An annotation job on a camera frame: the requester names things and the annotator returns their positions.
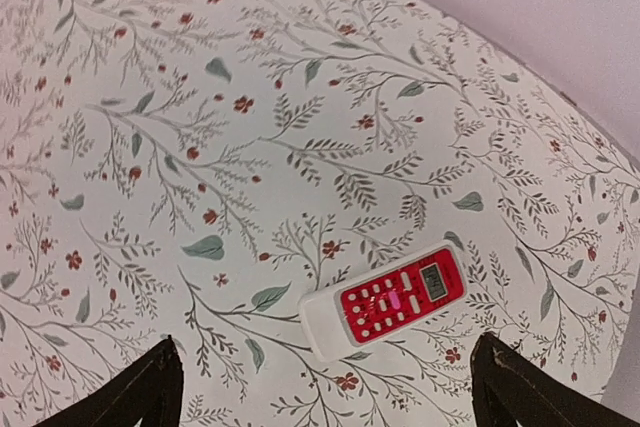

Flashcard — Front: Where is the floral patterned table mat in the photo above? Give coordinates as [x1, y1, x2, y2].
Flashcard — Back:
[1, 0, 639, 426]

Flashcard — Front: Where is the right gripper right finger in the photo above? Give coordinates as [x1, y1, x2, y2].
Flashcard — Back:
[470, 332, 630, 427]

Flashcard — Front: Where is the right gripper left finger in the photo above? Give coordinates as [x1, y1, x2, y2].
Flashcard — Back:
[37, 337, 184, 427]

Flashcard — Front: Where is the white remote control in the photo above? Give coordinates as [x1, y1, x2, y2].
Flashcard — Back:
[298, 240, 467, 363]

